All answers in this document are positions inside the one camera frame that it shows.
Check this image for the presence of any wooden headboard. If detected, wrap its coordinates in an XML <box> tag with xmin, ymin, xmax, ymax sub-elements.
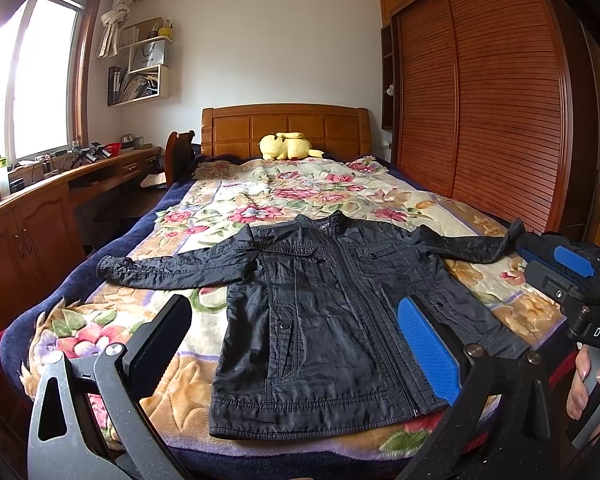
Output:
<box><xmin>200</xmin><ymin>103</ymin><xmax>372</xmax><ymax>162</ymax></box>

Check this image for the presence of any wooden louvered wardrobe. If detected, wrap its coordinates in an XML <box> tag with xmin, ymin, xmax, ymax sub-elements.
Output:
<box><xmin>380</xmin><ymin>0</ymin><xmax>598</xmax><ymax>240</ymax></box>

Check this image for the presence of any white wall shelf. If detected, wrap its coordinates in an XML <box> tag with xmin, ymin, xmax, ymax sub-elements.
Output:
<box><xmin>107</xmin><ymin>18</ymin><xmax>173</xmax><ymax>106</ymax></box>

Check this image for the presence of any black jacket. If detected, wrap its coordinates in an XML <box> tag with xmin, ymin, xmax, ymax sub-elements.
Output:
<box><xmin>97</xmin><ymin>212</ymin><xmax>527</xmax><ymax>440</ymax></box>

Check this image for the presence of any wooden desk cabinet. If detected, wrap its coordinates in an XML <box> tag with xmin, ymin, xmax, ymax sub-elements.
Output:
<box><xmin>0</xmin><ymin>148</ymin><xmax>161</xmax><ymax>331</ymax></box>

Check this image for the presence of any wooden chair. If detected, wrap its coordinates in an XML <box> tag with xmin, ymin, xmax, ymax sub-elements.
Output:
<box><xmin>163</xmin><ymin>130</ymin><xmax>195</xmax><ymax>186</ymax></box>

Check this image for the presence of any yellow plush toy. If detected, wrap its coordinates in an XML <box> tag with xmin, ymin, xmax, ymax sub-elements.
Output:
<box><xmin>259</xmin><ymin>132</ymin><xmax>324</xmax><ymax>160</ymax></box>

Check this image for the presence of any person's right hand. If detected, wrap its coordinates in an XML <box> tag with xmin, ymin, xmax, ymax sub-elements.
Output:
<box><xmin>564</xmin><ymin>343</ymin><xmax>600</xmax><ymax>422</ymax></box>

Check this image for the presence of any tied white curtain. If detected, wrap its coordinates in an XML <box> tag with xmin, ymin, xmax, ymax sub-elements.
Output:
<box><xmin>98</xmin><ymin>0</ymin><xmax>137</xmax><ymax>58</ymax></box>

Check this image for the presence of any red basket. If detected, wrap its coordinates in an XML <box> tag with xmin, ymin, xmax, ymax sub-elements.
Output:
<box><xmin>105</xmin><ymin>142</ymin><xmax>122</xmax><ymax>156</ymax></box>

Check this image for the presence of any window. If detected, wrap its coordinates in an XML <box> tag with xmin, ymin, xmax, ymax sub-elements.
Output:
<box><xmin>0</xmin><ymin>0</ymin><xmax>99</xmax><ymax>166</ymax></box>

